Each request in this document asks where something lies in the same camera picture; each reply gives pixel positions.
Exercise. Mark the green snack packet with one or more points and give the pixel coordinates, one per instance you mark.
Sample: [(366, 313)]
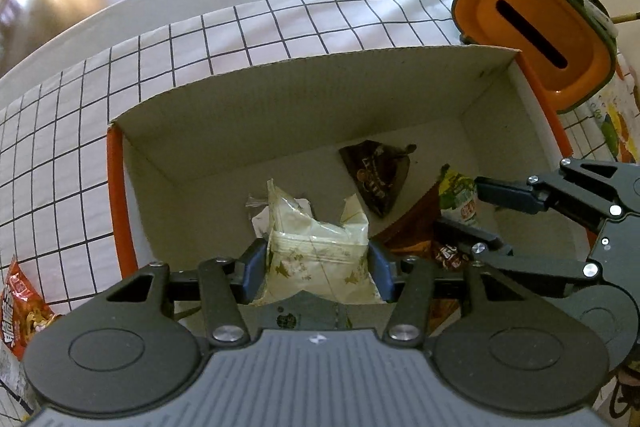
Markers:
[(457, 194)]

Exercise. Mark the orange-brown snack packet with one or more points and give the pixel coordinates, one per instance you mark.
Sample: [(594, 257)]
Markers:
[(410, 232)]

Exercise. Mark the floral printed cloth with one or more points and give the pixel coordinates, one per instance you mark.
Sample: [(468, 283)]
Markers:
[(615, 127)]

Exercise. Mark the small brown candy packet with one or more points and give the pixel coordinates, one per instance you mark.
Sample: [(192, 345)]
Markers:
[(447, 257)]

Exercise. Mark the red printed snack packet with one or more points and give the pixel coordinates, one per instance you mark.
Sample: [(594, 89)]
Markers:
[(20, 307)]

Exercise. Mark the orange tissue box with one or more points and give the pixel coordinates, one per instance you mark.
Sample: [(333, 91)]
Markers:
[(480, 12)]

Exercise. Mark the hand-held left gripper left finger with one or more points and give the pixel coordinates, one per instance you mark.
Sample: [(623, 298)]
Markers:
[(255, 272)]

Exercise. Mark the white snack packet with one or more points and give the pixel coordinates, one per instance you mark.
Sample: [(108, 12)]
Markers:
[(310, 257)]

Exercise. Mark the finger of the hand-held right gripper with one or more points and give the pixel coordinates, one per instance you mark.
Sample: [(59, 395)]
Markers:
[(505, 194), (540, 274)]

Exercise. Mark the orange cardboard box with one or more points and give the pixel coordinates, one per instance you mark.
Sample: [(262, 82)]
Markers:
[(300, 107)]

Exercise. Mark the dark brown snack packet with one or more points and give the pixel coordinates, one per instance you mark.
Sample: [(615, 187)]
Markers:
[(377, 177)]

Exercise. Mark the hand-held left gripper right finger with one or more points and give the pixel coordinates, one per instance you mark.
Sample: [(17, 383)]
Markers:
[(382, 272)]

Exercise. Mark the checkered tablecloth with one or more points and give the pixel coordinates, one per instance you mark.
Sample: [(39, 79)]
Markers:
[(200, 52)]

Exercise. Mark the paint brush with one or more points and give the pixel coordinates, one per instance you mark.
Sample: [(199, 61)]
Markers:
[(625, 17)]

